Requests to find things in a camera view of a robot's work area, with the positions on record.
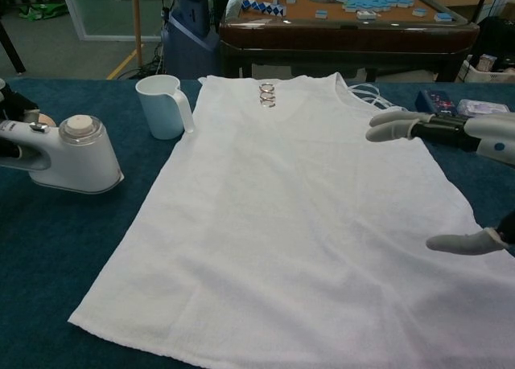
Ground blue machine body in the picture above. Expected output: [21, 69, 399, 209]
[160, 0, 221, 80]

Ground black table leg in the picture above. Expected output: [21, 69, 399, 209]
[0, 21, 27, 75]

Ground dark blue rectangular box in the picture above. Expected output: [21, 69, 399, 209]
[414, 88, 464, 117]

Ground white storage basket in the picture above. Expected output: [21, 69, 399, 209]
[458, 54, 515, 84]

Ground white framed glass panel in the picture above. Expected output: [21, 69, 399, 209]
[58, 0, 164, 43]

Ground wooden pole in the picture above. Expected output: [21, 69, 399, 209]
[131, 0, 145, 67]

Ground white sleeveless garment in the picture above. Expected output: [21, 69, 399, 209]
[67, 72, 515, 369]

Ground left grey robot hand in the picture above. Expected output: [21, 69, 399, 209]
[0, 78, 41, 160]

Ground brown mahjong table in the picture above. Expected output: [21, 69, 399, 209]
[219, 0, 480, 83]

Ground white plastic measuring cup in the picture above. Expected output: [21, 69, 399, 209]
[134, 74, 196, 141]

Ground clear purple tissue pack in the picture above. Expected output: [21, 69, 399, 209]
[456, 98, 515, 117]

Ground green bag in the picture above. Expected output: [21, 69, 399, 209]
[18, 2, 68, 23]

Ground white handheld steam iron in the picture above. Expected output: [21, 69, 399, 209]
[0, 114, 125, 195]

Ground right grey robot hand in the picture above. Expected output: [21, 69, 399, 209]
[365, 110, 515, 258]

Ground dark blue carpeted table surface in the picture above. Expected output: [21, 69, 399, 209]
[0, 77, 515, 369]

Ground blue white snake puzzle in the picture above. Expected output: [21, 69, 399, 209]
[240, 0, 287, 17]

